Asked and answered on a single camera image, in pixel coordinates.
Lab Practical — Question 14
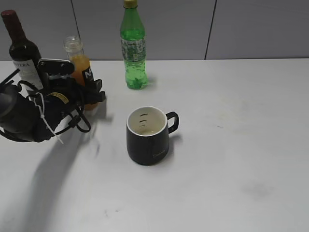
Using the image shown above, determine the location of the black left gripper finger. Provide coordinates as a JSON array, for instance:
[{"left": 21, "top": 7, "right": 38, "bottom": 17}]
[
  {"left": 79, "top": 79, "right": 102, "bottom": 92},
  {"left": 83, "top": 90, "right": 106, "bottom": 104}
]

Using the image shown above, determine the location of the white zip tie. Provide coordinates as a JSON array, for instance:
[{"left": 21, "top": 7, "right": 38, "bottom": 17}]
[{"left": 33, "top": 94, "right": 66, "bottom": 144}]

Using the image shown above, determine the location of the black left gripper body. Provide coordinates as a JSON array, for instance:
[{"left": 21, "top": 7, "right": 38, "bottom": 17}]
[{"left": 36, "top": 73, "right": 85, "bottom": 114}]

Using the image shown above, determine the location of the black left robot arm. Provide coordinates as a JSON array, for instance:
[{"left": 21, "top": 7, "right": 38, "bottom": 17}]
[{"left": 0, "top": 70, "right": 106, "bottom": 143}]

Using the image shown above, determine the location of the dark red wine bottle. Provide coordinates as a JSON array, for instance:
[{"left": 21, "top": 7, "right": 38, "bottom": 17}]
[{"left": 1, "top": 10, "right": 47, "bottom": 90}]

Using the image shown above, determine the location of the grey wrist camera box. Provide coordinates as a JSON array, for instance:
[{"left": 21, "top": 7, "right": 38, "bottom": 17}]
[{"left": 38, "top": 58, "right": 75, "bottom": 75}]

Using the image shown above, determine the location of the green plastic soda bottle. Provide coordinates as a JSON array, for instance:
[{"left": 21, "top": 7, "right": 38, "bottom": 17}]
[{"left": 120, "top": 0, "right": 148, "bottom": 89}]

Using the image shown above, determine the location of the black ceramic mug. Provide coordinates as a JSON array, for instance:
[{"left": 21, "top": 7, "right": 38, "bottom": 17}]
[{"left": 126, "top": 106, "right": 180, "bottom": 166}]

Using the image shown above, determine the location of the NFC orange juice bottle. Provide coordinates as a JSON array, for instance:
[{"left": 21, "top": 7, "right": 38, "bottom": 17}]
[{"left": 63, "top": 36, "right": 99, "bottom": 111}]

